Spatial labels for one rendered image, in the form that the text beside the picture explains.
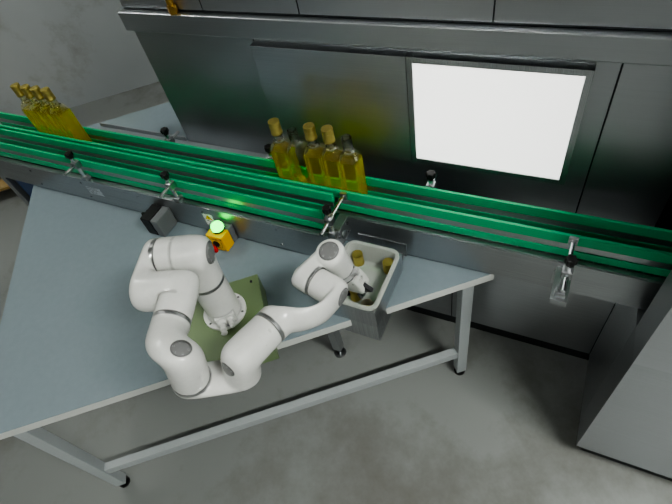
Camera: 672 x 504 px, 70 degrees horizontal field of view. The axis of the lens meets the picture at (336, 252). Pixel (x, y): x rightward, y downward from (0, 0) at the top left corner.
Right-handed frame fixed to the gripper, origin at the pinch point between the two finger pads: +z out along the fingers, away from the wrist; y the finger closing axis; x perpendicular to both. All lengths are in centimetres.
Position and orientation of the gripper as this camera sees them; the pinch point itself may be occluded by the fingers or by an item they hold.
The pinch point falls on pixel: (354, 290)
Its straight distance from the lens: 141.2
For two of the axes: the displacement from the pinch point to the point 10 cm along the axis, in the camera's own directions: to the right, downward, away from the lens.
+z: 2.6, 4.1, 8.7
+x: -3.3, 8.9, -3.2
